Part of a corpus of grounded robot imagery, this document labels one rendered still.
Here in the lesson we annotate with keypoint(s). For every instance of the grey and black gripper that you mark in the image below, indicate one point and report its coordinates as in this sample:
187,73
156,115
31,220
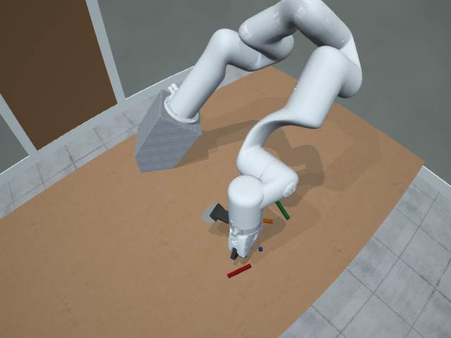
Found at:
242,244

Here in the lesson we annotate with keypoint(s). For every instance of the green rod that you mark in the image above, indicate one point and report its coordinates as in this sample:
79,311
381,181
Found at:
283,210

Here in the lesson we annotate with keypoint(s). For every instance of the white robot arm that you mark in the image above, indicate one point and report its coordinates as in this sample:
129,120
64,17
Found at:
263,40

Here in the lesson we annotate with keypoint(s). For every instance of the dark red rod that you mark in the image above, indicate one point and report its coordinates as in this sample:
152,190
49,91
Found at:
239,270

